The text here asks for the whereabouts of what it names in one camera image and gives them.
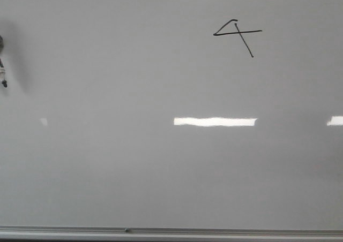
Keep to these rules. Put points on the white whiteboard with aluminium frame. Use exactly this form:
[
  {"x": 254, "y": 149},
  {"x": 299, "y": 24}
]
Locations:
[{"x": 171, "y": 120}]

